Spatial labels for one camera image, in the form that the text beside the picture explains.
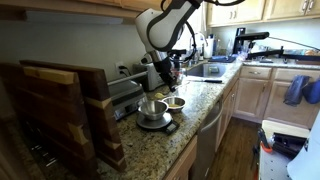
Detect lower wooden cabinets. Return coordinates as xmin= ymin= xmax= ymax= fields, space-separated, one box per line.
xmin=218 ymin=66 xmax=320 ymax=142

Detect wall power outlet with plug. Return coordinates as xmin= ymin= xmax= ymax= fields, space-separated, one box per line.
xmin=115 ymin=62 xmax=131 ymax=77

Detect kitchen sink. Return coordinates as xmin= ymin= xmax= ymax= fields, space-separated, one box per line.
xmin=187 ymin=63 xmax=228 ymax=78

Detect blue hanging towel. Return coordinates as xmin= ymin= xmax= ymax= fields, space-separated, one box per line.
xmin=302 ymin=79 xmax=320 ymax=104

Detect small steel bowl with food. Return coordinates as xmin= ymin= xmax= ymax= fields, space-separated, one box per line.
xmin=163 ymin=96 xmax=185 ymax=113

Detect dark wooden cutting board front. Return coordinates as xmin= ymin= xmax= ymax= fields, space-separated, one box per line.
xmin=0 ymin=63 xmax=99 ymax=180

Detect stainless panini grill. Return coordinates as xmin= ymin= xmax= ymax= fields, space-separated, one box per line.
xmin=108 ymin=72 xmax=146 ymax=120

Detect blue oven mitt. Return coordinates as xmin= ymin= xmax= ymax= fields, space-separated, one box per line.
xmin=284 ymin=75 xmax=310 ymax=106

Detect dark wooden cutting board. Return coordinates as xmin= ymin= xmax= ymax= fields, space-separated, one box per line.
xmin=0 ymin=63 xmax=99 ymax=180
xmin=20 ymin=60 xmax=127 ymax=172

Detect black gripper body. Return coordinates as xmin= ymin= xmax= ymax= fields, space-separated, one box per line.
xmin=156 ymin=58 xmax=177 ymax=88

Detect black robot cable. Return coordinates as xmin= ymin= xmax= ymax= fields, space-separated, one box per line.
xmin=159 ymin=0 xmax=246 ymax=64

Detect stainless dishwasher with handle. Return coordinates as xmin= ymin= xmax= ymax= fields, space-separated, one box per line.
xmin=189 ymin=99 xmax=223 ymax=180

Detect black handled kitchen knife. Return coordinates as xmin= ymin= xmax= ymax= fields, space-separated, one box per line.
xmin=187 ymin=78 xmax=222 ymax=83

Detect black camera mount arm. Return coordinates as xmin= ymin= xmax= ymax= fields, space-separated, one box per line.
xmin=232 ymin=31 xmax=320 ymax=61

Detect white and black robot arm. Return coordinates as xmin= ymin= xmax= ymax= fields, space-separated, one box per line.
xmin=135 ymin=0 xmax=203 ymax=92

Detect wooden cabinets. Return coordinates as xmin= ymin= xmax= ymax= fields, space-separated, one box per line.
xmin=218 ymin=66 xmax=320 ymax=142
xmin=0 ymin=0 xmax=162 ymax=24

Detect stainless steel toaster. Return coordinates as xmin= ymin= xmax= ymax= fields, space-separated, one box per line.
xmin=132 ymin=63 xmax=164 ymax=91

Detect upper wooden cabinets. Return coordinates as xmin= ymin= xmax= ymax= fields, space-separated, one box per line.
xmin=0 ymin=0 xmax=162 ymax=24

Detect round digital kitchen scale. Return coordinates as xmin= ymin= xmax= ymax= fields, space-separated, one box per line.
xmin=136 ymin=113 xmax=179 ymax=135

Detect dark wooden cutting board rear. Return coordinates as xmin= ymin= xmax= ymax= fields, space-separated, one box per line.
xmin=20 ymin=60 xmax=127 ymax=172

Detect large steel mixing bowl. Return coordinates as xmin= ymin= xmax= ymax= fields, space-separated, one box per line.
xmin=138 ymin=101 xmax=168 ymax=120

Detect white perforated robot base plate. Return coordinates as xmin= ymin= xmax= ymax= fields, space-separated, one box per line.
xmin=252 ymin=119 xmax=320 ymax=180

